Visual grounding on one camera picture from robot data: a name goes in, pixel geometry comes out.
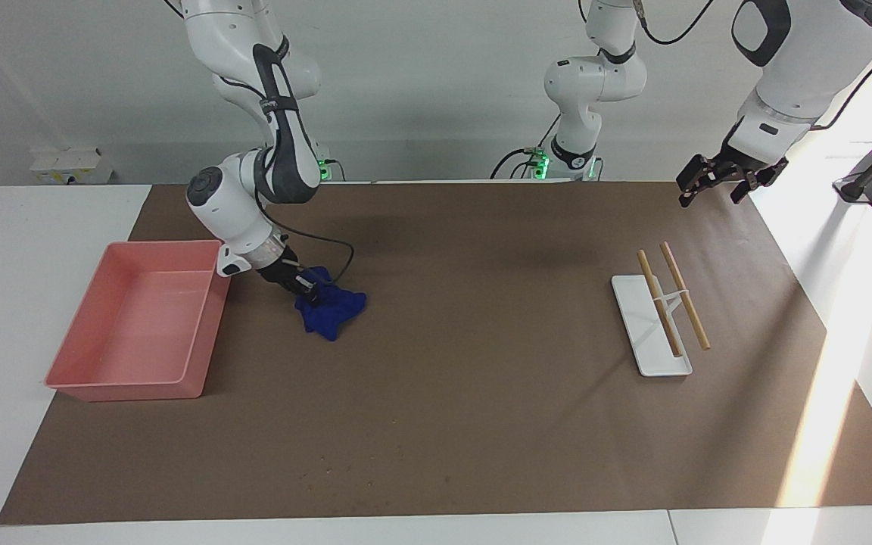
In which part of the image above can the blue towel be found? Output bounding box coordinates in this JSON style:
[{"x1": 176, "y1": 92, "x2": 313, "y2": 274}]
[{"x1": 294, "y1": 265, "x2": 367, "y2": 342}]

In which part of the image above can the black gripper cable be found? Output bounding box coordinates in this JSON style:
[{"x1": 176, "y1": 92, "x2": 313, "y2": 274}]
[
  {"x1": 578, "y1": 0, "x2": 872, "y2": 131},
  {"x1": 213, "y1": 68, "x2": 356, "y2": 287}
]

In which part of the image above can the black base cable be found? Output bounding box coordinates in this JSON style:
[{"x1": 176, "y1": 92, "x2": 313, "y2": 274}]
[{"x1": 490, "y1": 114, "x2": 562, "y2": 180}]

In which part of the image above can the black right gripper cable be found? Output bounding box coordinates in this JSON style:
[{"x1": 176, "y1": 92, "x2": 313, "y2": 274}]
[{"x1": 213, "y1": 68, "x2": 356, "y2": 287}]

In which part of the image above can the wooden rack rod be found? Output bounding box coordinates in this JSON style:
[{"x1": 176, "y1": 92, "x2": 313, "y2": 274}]
[
  {"x1": 659, "y1": 241, "x2": 711, "y2": 351},
  {"x1": 637, "y1": 250, "x2": 684, "y2": 358}
]

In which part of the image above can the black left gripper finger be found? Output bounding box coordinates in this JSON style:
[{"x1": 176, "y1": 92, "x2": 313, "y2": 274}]
[
  {"x1": 730, "y1": 158, "x2": 789, "y2": 206},
  {"x1": 676, "y1": 154, "x2": 719, "y2": 208}
]

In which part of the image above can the pink plastic bin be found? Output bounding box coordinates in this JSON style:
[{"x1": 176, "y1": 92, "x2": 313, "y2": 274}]
[{"x1": 45, "y1": 240, "x2": 233, "y2": 402}]

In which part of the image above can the white power strip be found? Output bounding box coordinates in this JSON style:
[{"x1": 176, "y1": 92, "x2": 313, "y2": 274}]
[{"x1": 30, "y1": 148, "x2": 115, "y2": 185}]

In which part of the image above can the brown paper table mat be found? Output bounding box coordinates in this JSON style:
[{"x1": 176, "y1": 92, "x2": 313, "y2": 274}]
[{"x1": 0, "y1": 180, "x2": 872, "y2": 525}]

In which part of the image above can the white towel rack base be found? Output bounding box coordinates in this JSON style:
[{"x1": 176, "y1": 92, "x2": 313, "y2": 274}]
[{"x1": 611, "y1": 274, "x2": 693, "y2": 378}]

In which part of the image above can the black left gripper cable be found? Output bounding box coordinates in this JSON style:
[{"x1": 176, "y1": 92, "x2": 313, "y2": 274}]
[{"x1": 578, "y1": 0, "x2": 872, "y2": 131}]

